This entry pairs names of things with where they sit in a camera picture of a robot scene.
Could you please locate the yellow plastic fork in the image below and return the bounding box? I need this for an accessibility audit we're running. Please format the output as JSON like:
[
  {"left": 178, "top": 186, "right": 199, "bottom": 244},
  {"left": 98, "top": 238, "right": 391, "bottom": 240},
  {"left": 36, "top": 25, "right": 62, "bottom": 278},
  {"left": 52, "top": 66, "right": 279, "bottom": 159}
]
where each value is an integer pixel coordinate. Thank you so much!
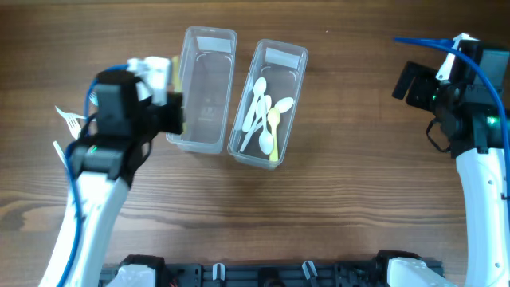
[{"left": 171, "top": 56, "right": 186, "bottom": 135}]

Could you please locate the white spoon wide handle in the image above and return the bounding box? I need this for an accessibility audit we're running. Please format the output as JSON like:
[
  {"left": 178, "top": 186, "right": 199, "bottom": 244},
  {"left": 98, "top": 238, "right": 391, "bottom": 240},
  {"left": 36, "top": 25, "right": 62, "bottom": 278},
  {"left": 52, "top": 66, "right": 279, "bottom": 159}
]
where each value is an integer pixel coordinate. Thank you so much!
[{"left": 242, "top": 77, "right": 267, "bottom": 132}]

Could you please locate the white plastic spoon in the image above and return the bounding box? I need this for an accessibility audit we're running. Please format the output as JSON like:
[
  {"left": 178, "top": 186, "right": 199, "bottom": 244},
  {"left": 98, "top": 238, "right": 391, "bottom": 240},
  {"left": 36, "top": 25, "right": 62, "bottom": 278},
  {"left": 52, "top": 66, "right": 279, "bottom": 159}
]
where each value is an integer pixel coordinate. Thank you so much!
[
  {"left": 240, "top": 95, "right": 272, "bottom": 152},
  {"left": 259, "top": 95, "right": 273, "bottom": 155}
]

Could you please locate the yellow plastic spoon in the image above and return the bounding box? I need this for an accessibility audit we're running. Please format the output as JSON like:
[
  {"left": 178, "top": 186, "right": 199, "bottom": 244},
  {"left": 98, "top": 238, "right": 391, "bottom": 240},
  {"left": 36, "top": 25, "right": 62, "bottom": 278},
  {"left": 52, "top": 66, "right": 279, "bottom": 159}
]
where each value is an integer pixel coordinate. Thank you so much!
[{"left": 267, "top": 107, "right": 281, "bottom": 162}]

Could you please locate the thin white plastic fork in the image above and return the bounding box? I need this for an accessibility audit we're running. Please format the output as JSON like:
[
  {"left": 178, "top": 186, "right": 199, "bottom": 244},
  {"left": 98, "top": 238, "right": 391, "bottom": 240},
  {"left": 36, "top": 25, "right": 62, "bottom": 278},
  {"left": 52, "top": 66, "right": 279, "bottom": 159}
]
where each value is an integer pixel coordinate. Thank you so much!
[{"left": 55, "top": 106, "right": 86, "bottom": 120}]

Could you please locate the white spoon thin handle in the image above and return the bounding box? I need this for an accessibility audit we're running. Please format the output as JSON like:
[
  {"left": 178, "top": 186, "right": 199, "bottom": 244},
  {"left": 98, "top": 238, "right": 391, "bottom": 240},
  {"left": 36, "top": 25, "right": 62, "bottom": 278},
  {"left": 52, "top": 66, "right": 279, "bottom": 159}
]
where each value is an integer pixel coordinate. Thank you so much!
[{"left": 245, "top": 95, "right": 294, "bottom": 141}]

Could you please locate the long white plastic fork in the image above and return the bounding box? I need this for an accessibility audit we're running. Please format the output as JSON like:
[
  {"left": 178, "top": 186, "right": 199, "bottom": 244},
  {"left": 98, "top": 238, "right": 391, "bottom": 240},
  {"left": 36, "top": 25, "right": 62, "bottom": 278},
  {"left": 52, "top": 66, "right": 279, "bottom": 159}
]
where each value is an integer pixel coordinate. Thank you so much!
[{"left": 53, "top": 141, "right": 68, "bottom": 168}]

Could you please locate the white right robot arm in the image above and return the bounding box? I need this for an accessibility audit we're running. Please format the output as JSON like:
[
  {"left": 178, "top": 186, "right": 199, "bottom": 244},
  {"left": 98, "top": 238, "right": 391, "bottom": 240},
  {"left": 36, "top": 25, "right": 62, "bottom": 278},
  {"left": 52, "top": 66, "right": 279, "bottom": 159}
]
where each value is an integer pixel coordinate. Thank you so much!
[{"left": 392, "top": 33, "right": 509, "bottom": 286}]

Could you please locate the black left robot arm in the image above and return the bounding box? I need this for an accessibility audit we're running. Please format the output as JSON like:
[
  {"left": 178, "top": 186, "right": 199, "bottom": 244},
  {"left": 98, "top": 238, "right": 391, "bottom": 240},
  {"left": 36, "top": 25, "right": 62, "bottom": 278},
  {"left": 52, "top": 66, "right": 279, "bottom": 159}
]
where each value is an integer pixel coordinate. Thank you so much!
[{"left": 40, "top": 68, "right": 184, "bottom": 286}]

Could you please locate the left clear plastic container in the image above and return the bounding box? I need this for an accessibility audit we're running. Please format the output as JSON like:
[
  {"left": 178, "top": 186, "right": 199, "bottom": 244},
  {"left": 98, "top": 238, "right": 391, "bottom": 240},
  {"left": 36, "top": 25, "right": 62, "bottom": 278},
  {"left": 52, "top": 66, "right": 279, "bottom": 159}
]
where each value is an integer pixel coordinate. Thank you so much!
[{"left": 167, "top": 26, "right": 237, "bottom": 154}]

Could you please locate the clear plastic container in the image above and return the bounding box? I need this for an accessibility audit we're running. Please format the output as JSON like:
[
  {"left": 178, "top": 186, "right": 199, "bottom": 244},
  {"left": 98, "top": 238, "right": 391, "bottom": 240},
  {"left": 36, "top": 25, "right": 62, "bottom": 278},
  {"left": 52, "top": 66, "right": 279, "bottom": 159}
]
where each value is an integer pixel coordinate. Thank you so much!
[
  {"left": 167, "top": 26, "right": 237, "bottom": 154},
  {"left": 227, "top": 39, "right": 308, "bottom": 170}
]

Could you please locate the right clear plastic container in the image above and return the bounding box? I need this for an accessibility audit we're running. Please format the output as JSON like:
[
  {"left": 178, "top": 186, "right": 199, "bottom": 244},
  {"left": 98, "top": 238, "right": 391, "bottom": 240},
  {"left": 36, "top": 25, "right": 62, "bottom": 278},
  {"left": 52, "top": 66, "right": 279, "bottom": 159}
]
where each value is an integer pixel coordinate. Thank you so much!
[{"left": 227, "top": 39, "right": 308, "bottom": 170}]

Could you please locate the short white plastic fork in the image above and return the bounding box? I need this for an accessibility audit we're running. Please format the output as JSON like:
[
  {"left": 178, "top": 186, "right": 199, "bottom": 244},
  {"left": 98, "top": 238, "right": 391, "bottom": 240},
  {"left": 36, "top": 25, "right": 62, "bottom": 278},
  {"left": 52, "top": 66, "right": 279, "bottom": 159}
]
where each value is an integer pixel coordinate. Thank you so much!
[{"left": 89, "top": 92, "right": 98, "bottom": 106}]

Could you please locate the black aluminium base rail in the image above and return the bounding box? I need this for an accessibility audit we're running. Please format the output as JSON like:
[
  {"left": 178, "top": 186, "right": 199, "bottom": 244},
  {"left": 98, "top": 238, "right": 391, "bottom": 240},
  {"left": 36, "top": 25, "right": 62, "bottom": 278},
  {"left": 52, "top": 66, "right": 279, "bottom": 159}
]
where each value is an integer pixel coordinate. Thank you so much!
[{"left": 99, "top": 261, "right": 445, "bottom": 287}]

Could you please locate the blue left camera cable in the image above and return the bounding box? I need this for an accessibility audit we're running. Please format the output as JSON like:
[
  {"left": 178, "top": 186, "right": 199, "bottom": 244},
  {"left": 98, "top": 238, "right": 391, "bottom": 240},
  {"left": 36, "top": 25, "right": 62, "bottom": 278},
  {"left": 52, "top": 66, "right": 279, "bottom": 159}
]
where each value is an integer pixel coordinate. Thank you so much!
[{"left": 55, "top": 63, "right": 131, "bottom": 287}]

